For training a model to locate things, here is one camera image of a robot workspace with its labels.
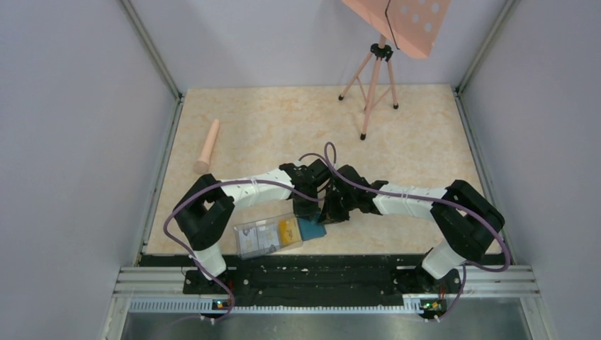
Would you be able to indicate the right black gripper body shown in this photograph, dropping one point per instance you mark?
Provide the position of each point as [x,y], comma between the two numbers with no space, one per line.
[339,203]

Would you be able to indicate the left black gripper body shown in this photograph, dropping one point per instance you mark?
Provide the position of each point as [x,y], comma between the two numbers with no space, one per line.
[306,208]

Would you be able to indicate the blue card holder wallet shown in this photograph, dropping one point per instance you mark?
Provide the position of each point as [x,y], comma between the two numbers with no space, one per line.
[310,229]

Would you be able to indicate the clear acrylic card stand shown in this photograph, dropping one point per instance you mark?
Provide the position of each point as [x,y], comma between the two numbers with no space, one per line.
[267,221]

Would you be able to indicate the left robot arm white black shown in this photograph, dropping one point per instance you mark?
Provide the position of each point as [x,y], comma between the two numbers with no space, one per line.
[204,211]

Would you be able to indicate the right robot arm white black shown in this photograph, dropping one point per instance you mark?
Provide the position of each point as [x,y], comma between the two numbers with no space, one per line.
[469,223]

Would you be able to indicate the silver VIP card left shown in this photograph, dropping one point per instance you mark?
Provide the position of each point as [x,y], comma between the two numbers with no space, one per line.
[248,241]

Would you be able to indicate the pink tripod stand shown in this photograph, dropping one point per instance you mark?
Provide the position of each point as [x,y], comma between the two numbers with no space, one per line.
[381,53]

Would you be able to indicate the pink perforated board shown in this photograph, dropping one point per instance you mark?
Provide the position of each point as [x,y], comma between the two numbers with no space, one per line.
[411,25]

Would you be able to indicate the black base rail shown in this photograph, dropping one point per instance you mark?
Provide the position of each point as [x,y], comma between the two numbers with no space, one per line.
[315,280]

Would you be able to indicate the pink cylindrical handle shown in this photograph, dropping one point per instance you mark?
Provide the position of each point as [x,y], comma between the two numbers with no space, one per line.
[202,164]

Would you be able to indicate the aluminium slotted rail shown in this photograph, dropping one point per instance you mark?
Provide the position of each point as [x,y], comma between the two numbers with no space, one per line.
[200,305]

